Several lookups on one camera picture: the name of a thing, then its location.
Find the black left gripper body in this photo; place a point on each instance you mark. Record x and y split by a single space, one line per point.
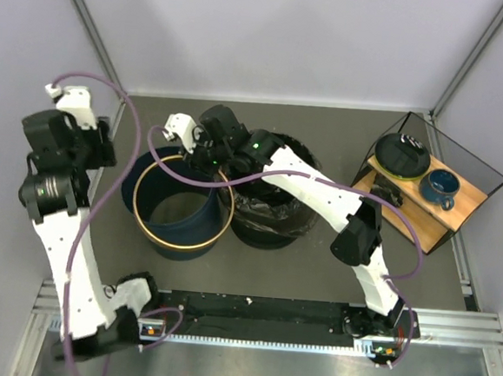
99 152

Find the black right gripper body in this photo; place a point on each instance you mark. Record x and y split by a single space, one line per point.
208 158

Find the dark blue gold-rimmed trash bin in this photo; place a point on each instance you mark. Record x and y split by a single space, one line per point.
184 217

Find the black bin liner bucket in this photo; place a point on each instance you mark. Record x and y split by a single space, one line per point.
258 239

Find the black trash bag roll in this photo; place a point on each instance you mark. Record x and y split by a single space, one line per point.
385 189

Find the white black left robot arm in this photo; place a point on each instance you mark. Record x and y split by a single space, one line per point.
55 194

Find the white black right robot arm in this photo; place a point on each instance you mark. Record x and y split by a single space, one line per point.
218 140

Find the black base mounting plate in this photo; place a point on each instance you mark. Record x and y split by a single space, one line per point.
268 330

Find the black round plate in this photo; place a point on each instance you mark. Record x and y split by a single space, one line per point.
402 156

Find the wooden shelf with glass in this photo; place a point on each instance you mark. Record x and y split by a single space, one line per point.
478 181

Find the blue ceramic mug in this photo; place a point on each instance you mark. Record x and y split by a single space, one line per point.
439 187

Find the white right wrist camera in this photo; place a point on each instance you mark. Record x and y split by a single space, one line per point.
181 127

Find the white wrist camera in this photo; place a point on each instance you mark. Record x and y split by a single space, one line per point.
181 127
75 101

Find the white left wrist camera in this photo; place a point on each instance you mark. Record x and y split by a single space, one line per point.
75 101

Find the grey slotted cable duct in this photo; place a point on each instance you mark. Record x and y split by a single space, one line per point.
359 348

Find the aluminium frame rail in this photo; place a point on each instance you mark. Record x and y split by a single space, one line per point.
461 328

